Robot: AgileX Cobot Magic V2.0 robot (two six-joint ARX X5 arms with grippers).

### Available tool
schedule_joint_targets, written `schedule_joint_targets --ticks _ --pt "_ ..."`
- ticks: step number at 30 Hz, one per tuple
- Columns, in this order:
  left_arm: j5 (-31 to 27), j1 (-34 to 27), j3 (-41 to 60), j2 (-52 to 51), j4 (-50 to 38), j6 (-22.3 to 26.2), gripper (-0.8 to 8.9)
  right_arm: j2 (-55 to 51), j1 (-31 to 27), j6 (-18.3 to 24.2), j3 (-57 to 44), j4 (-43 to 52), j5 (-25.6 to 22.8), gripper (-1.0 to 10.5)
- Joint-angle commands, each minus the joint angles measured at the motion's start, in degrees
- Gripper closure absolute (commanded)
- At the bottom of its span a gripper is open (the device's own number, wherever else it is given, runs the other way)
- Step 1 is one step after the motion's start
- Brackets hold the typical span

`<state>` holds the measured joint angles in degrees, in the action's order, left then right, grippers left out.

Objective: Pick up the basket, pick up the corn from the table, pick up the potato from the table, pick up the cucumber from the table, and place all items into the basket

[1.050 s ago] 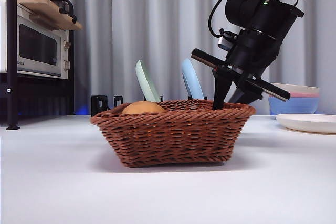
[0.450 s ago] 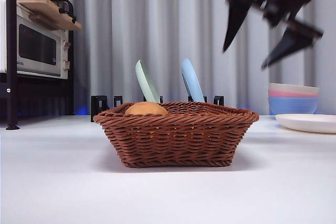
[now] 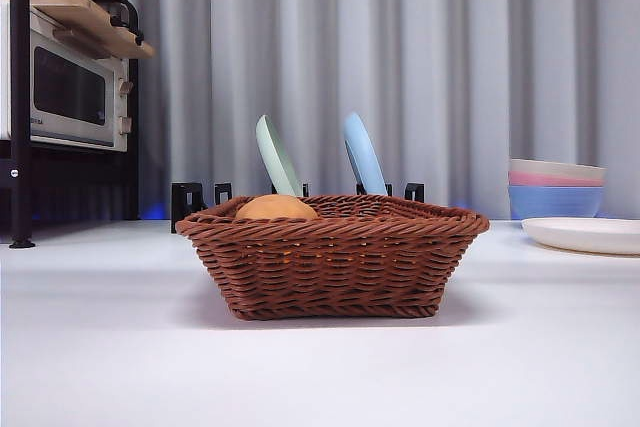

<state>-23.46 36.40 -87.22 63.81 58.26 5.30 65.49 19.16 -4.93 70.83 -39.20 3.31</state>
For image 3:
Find pink bowl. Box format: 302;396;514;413
508;170;606;188

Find beige bowl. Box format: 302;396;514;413
509;157;608;181

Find black curved handle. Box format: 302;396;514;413
89;0;146;46

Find brown wicker basket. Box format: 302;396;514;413
174;193;491;322

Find black metal shelf frame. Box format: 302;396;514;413
0;0;141;249

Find black dish rack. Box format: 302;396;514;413
170;180;427;234

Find wooden cutting board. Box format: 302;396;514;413
29;0;156;60

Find brown potato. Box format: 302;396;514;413
234;195;320;222

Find grey curtain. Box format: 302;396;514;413
0;0;640;222

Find pale green plate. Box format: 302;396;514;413
255;114;305;197

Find light blue plate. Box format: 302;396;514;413
342;111;389;197

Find white toaster oven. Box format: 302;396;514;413
0;0;136;152

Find blue bowl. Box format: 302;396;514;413
508;184;605;221

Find white plate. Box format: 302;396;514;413
521;216;640;256

